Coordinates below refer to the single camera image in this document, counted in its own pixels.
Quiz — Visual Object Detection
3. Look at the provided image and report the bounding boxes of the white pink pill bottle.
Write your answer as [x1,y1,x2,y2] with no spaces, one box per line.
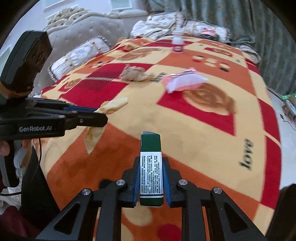
[171,30,184,53]

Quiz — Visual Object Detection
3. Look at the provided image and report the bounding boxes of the brown paper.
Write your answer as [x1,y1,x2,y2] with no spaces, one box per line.
[119,65,154,82]

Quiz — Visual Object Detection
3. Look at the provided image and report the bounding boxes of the green patterned curtain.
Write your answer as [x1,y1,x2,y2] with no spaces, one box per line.
[142,1,295,94]

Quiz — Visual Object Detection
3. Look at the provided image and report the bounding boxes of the yellow paper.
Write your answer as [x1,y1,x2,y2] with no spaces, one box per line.
[84,97,128,154]

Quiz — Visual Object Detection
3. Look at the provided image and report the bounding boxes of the white crumpled quilt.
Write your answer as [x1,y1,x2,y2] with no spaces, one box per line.
[130,11,185,40]

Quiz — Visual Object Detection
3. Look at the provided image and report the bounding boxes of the pink folded clothes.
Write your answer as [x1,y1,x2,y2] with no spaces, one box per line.
[200,28,219,38]

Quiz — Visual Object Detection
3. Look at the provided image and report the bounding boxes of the white bolster pillow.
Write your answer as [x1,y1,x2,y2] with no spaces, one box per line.
[48,36,111,82]

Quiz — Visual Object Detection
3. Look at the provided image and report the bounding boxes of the pink snack packet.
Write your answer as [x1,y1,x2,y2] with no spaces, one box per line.
[162,68,208,93]

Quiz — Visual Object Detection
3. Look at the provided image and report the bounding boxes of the red orange patterned blanket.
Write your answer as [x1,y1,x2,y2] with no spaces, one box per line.
[34,38,281,233]

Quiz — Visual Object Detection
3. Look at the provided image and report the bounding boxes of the green white carton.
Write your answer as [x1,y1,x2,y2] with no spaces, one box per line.
[139,131,164,207]

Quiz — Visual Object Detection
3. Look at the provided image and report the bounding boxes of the grey tufted headboard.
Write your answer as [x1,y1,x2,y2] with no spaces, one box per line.
[32,6,125,95]

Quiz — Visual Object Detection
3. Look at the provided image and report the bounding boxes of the white embroidered pillow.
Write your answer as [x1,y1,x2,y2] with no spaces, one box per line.
[183,21,231,43]

